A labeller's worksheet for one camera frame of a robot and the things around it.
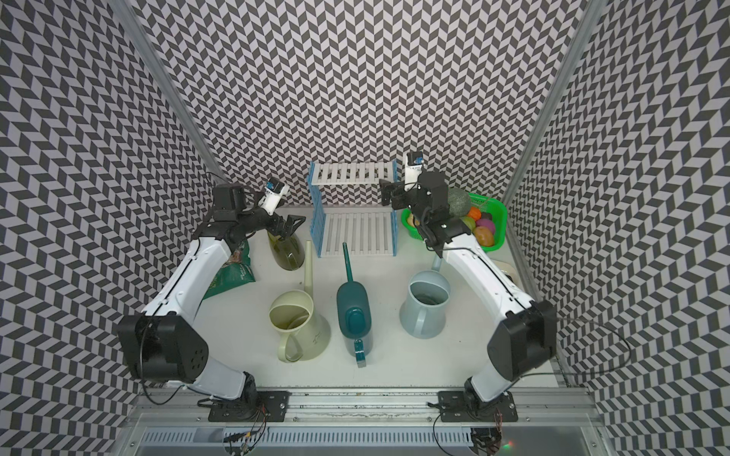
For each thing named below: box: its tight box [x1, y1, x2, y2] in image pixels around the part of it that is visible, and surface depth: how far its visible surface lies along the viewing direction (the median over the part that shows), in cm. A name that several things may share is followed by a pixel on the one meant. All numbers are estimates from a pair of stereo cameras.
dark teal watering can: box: [335, 242, 372, 369], surface depth 75 cm
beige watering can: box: [268, 240, 331, 364], surface depth 72 cm
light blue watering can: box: [399, 254, 451, 339], surface depth 75 cm
